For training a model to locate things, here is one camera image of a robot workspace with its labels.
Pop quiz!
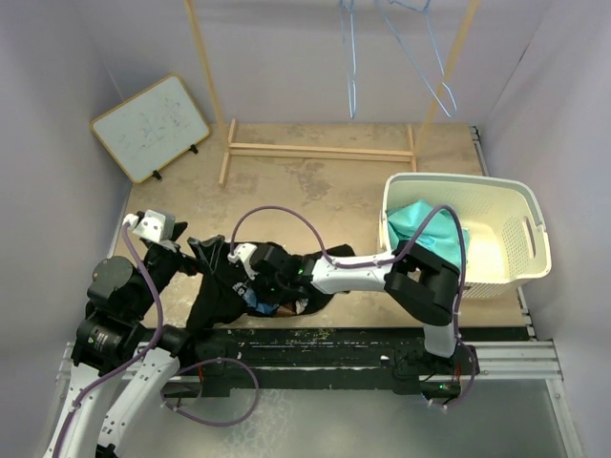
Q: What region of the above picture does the white laundry basket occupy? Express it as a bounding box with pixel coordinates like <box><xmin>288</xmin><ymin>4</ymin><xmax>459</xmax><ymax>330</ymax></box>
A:
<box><xmin>378</xmin><ymin>173</ymin><xmax>552</xmax><ymax>300</ymax></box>

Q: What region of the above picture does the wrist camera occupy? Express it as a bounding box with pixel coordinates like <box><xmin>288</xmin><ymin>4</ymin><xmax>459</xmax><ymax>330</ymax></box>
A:
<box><xmin>227</xmin><ymin>243</ymin><xmax>257</xmax><ymax>280</ymax></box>
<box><xmin>123</xmin><ymin>210</ymin><xmax>177</xmax><ymax>252</ymax></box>

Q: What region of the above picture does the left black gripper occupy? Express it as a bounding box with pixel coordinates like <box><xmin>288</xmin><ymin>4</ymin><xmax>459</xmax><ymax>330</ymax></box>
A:
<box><xmin>129</xmin><ymin>219</ymin><xmax>222</xmax><ymax>317</ymax></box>

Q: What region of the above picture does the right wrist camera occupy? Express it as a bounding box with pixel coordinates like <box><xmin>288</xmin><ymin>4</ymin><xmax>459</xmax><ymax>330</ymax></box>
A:
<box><xmin>227</xmin><ymin>243</ymin><xmax>257</xmax><ymax>280</ymax></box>

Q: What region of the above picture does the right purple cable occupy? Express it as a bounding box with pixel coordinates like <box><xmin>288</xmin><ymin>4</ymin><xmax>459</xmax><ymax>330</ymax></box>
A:
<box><xmin>228</xmin><ymin>204</ymin><xmax>468</xmax><ymax>344</ymax></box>

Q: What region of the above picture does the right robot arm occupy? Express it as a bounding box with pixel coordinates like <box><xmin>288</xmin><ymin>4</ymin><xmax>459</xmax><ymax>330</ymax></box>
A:
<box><xmin>238</xmin><ymin>243</ymin><xmax>461</xmax><ymax>373</ymax></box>

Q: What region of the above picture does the blue hanger of black shirt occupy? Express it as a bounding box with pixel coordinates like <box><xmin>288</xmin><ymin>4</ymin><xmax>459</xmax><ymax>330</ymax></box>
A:
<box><xmin>338</xmin><ymin>0</ymin><xmax>358</xmax><ymax>119</ymax></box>

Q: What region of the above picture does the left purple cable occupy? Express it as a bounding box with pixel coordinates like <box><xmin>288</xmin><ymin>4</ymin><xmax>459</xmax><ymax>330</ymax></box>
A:
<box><xmin>52</xmin><ymin>223</ymin><xmax>165</xmax><ymax>454</ymax></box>

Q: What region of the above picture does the small whiteboard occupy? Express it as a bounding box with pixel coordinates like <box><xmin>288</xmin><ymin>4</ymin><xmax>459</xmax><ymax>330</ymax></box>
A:
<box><xmin>90</xmin><ymin>74</ymin><xmax>210</xmax><ymax>183</ymax></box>

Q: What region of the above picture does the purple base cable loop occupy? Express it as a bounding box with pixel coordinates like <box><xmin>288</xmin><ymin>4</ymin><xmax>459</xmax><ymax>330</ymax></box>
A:
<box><xmin>158</xmin><ymin>356</ymin><xmax>262</xmax><ymax>427</ymax></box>

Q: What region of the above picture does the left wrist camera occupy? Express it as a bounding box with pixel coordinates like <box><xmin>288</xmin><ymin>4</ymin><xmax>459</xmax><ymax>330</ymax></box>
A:
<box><xmin>123</xmin><ymin>210</ymin><xmax>177</xmax><ymax>252</ymax></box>

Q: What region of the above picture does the black t shirt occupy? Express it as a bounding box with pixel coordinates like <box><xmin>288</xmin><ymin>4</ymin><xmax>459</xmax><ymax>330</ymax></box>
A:
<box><xmin>186</xmin><ymin>242</ymin><xmax>333</xmax><ymax>335</ymax></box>

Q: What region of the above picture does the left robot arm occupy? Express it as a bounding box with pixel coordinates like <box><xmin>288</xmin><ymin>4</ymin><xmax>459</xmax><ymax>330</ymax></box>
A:
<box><xmin>44</xmin><ymin>215</ymin><xmax>224</xmax><ymax>457</ymax></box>

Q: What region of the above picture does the light blue wire hanger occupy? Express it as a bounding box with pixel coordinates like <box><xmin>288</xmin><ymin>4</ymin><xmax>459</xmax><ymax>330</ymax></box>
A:
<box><xmin>374</xmin><ymin>1</ymin><xmax>457</xmax><ymax>118</ymax></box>

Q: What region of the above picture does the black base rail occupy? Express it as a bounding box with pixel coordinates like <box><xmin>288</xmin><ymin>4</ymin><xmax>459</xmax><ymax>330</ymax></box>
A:
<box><xmin>152</xmin><ymin>325</ymin><xmax>478</xmax><ymax>397</ymax></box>

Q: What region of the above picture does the teal t shirt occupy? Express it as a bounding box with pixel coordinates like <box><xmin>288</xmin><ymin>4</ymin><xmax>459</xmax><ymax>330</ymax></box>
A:
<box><xmin>387</xmin><ymin>200</ymin><xmax>462</xmax><ymax>268</ymax></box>

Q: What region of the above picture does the wooden clothes rack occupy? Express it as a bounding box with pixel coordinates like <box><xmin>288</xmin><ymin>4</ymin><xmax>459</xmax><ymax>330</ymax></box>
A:
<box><xmin>184</xmin><ymin>1</ymin><xmax>480</xmax><ymax>187</ymax></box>

